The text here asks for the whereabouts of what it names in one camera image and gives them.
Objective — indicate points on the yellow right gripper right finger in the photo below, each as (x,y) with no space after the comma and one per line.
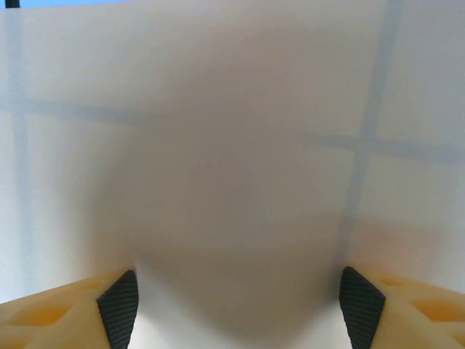
(407,320)

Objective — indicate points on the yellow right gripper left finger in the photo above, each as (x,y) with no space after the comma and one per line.
(54,320)

